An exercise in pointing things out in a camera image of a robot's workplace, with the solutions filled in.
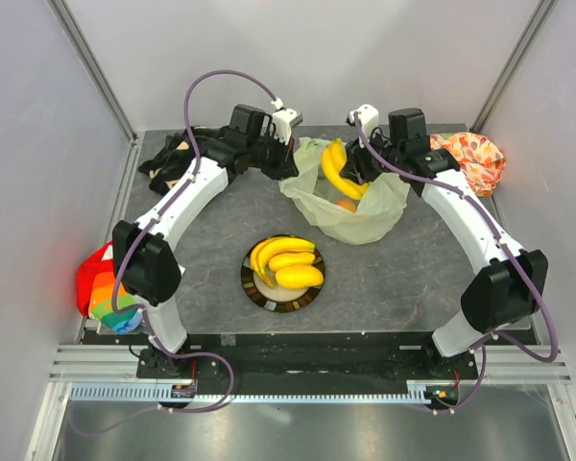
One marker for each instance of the rainbow striped cloth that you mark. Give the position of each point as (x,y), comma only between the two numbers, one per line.
(101,293)

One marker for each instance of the grey slotted cable duct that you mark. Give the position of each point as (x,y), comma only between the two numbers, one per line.
(183,393)

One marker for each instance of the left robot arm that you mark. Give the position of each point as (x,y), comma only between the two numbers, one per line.
(224,154)

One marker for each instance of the orange floral cloth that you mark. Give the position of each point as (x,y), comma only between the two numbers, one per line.
(481,161)

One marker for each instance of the orange fake fruit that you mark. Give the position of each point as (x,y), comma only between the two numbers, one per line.
(347,204)

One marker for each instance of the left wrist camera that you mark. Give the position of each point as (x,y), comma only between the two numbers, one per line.
(284,120)

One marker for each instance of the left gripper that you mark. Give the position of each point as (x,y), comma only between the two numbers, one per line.
(287,166)

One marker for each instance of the wrinkled yellow fake fruit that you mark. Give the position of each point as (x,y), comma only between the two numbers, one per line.
(285,260)

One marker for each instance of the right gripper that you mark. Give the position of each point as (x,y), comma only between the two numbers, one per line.
(356,167)

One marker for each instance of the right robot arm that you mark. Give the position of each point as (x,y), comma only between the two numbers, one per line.
(508,280)

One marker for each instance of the pale green plastic bag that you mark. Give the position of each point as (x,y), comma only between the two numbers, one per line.
(351,221)

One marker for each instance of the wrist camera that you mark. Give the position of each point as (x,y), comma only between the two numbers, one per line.
(368,117)
(284,120)

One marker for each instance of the black floral patterned cloth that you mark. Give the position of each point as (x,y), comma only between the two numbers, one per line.
(166,168)

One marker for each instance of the yellow fake banana bunch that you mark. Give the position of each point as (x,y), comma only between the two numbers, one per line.
(333,160)
(264,251)

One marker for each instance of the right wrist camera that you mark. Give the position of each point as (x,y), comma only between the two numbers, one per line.
(368,117)

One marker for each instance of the black rimmed ceramic plate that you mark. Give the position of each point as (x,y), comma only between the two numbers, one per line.
(278,299)

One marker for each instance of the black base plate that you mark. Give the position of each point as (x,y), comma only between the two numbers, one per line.
(395,355)

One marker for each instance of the smooth yellow fake mango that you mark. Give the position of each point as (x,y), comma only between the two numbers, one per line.
(299,277)

